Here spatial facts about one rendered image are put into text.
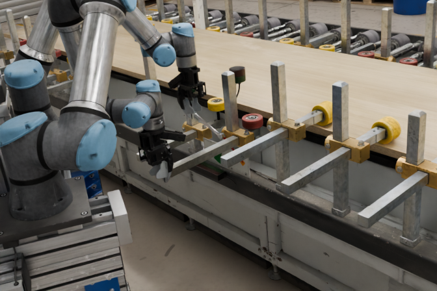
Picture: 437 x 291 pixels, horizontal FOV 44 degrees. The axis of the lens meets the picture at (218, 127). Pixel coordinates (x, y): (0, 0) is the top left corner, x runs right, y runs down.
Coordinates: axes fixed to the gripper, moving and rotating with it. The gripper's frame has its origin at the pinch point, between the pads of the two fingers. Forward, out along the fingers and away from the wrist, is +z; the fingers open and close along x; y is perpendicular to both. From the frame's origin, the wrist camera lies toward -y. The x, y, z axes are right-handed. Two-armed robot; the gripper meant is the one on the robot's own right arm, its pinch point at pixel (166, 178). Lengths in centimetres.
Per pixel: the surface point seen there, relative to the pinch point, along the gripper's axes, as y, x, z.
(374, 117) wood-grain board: -69, 36, -7
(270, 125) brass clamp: -33.0, 18.7, -12.9
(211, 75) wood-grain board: -69, -54, -7
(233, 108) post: -35.0, -2.3, -13.7
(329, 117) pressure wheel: -52, 29, -11
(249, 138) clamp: -35.3, 5.0, -3.3
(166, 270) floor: -26, -53, 83
